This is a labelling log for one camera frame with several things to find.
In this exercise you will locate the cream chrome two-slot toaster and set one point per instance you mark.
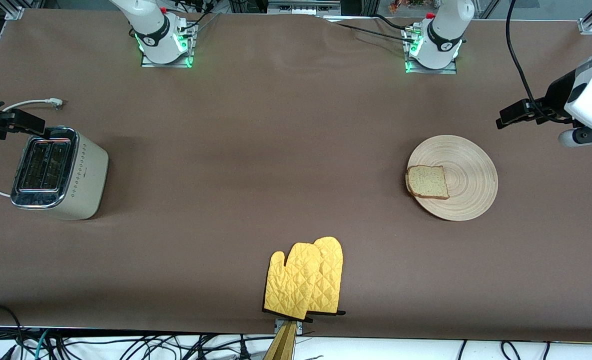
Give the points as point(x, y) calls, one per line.
point(83, 172)

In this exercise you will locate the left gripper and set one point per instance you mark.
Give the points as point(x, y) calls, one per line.
point(555, 97)

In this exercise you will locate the round wooden ringed plate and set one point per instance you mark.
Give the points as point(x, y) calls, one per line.
point(468, 175)

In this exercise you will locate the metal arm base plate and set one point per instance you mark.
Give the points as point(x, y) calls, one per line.
point(433, 71)
point(166, 64)

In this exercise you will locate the small metal bracket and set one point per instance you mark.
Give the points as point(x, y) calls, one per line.
point(299, 327)

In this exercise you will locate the slice of brown bread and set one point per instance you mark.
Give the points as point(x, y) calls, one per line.
point(428, 181)

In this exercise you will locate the yellow quilted oven mitt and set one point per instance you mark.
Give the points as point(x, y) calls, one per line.
point(291, 280)
point(331, 270)

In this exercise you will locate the brown table cover sheet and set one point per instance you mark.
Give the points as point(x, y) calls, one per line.
point(276, 125)

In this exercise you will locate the wooden beam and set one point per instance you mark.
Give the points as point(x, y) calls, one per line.
point(283, 345)

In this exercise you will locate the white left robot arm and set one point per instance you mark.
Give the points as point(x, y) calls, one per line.
point(443, 30)

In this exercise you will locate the grey equipment box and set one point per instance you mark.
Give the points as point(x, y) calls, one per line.
point(303, 7)

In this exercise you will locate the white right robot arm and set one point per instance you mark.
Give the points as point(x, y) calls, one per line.
point(151, 30)

